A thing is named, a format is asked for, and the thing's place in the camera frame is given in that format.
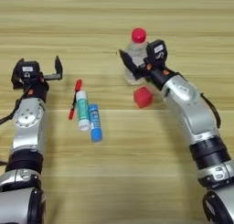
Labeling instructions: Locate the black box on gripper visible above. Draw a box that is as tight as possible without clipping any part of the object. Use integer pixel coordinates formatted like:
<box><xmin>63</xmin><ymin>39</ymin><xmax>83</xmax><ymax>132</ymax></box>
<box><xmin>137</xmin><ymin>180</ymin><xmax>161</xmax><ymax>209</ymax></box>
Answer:
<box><xmin>145</xmin><ymin>39</ymin><xmax>168</xmax><ymax>67</ymax></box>
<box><xmin>17</xmin><ymin>60</ymin><xmax>40</xmax><ymax>80</ymax></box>

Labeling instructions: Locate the clear bottle with red cap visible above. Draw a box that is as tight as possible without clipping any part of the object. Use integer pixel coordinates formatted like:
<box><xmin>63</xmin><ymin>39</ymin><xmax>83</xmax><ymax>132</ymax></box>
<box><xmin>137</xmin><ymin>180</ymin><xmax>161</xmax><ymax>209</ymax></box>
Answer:
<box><xmin>122</xmin><ymin>27</ymin><xmax>151</xmax><ymax>86</ymax></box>

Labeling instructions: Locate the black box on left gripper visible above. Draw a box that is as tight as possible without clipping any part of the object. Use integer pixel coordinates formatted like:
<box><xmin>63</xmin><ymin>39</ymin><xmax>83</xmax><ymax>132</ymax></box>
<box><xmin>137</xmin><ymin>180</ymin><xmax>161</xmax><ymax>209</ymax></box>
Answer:
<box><xmin>17</xmin><ymin>60</ymin><xmax>40</xmax><ymax>80</ymax></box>

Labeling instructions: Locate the green and white glue stick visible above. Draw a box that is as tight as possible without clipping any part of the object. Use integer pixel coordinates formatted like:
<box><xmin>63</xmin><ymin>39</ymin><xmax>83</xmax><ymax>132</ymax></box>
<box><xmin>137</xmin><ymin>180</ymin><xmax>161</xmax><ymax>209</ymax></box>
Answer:
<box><xmin>75</xmin><ymin>90</ymin><xmax>91</xmax><ymax>132</ymax></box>

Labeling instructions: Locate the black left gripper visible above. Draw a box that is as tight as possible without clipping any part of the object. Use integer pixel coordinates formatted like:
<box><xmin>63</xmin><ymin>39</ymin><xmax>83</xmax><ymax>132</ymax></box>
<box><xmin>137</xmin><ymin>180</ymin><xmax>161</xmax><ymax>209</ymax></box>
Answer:
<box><xmin>10</xmin><ymin>55</ymin><xmax>64</xmax><ymax>104</ymax></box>

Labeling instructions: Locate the blue glue stick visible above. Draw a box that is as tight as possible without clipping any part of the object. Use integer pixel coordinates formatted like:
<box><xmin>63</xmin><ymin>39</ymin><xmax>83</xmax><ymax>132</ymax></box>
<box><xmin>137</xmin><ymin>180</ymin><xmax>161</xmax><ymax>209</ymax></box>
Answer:
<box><xmin>88</xmin><ymin>103</ymin><xmax>103</xmax><ymax>144</ymax></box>

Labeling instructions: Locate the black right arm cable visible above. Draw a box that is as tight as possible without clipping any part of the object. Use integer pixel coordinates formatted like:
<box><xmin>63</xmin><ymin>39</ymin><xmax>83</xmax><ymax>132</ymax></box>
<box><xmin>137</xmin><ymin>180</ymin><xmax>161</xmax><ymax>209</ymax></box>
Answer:
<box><xmin>199</xmin><ymin>92</ymin><xmax>222</xmax><ymax>130</ymax></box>

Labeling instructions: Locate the red marker pen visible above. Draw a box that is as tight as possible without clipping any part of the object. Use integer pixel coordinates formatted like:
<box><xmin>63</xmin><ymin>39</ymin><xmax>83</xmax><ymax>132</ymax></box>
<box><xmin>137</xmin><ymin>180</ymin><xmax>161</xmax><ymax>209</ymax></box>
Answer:
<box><xmin>68</xmin><ymin>79</ymin><xmax>83</xmax><ymax>122</ymax></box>

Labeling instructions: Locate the red cube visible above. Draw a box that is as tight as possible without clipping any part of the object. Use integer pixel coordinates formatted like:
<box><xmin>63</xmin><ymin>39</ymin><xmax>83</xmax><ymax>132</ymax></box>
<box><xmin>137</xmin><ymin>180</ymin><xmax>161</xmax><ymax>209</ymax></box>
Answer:
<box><xmin>133</xmin><ymin>85</ymin><xmax>154</xmax><ymax>110</ymax></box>

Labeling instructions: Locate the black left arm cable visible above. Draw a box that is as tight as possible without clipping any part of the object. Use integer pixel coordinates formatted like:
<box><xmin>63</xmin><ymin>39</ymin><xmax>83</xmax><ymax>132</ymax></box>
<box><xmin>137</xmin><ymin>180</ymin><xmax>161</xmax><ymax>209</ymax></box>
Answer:
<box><xmin>0</xmin><ymin>83</ymin><xmax>33</xmax><ymax>167</ymax></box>

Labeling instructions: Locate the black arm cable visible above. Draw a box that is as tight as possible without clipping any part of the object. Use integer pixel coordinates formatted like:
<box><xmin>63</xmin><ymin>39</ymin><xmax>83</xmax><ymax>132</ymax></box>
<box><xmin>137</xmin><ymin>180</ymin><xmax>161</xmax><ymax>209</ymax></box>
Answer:
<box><xmin>199</xmin><ymin>92</ymin><xmax>222</xmax><ymax>130</ymax></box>
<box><xmin>0</xmin><ymin>83</ymin><xmax>33</xmax><ymax>167</ymax></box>

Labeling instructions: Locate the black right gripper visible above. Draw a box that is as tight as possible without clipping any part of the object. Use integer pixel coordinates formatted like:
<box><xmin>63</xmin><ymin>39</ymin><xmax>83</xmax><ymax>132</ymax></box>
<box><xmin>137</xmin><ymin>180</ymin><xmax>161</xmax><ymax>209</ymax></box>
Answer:
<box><xmin>118</xmin><ymin>48</ymin><xmax>179</xmax><ymax>91</ymax></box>

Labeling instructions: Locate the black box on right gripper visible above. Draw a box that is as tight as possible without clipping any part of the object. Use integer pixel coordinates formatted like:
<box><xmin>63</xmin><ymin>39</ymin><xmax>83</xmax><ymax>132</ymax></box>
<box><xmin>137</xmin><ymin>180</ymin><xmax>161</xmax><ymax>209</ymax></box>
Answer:
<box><xmin>145</xmin><ymin>39</ymin><xmax>168</xmax><ymax>67</ymax></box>

